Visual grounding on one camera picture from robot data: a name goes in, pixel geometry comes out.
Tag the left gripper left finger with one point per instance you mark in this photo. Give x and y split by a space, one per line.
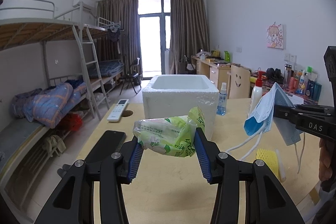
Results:
72 199

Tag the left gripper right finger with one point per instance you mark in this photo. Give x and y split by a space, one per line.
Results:
266 200

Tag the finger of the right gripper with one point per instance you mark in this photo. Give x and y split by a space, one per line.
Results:
287 113

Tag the blue face mask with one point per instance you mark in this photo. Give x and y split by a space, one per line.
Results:
260 120

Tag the yellow foam net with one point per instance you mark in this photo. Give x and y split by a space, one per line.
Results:
270 158

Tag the green tissue pack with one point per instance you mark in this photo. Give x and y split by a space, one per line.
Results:
171 136

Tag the right hand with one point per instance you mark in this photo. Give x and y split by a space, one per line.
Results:
326 171

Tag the steel water bottle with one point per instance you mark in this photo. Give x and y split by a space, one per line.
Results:
287 74

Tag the white lotion pump bottle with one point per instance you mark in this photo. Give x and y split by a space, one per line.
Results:
257 92

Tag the black headphones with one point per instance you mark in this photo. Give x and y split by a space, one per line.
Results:
274 75

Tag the wooden smiley chair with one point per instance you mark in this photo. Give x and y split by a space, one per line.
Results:
239 82

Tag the blue spray bottle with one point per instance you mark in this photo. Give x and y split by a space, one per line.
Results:
221 108

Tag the red bag under bed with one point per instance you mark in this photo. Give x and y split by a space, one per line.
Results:
71 122

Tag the wooden desk with drawers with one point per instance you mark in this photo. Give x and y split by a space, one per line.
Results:
217 74

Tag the green box on desk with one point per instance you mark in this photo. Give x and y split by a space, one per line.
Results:
227 56

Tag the white remote control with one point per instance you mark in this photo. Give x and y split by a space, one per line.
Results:
117 111

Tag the blue plaid quilt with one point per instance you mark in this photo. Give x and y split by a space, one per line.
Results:
48 106

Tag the metal bunk bed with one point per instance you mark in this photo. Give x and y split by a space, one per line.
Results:
68 47

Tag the white foam box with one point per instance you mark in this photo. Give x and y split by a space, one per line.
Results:
174 95

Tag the right brown curtain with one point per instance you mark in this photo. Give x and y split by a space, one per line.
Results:
189 32

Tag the brown curtain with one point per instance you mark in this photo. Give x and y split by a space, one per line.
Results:
189 32
122 41

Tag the blue folded bedding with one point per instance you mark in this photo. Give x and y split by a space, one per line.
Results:
107 68

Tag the black folding chair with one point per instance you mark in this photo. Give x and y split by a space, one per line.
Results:
130 76

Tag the left brown curtain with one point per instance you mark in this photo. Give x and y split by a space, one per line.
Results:
122 41

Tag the white air conditioner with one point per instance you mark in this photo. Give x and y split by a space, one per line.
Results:
88 4

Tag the anime wall picture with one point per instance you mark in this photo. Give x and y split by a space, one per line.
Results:
275 36

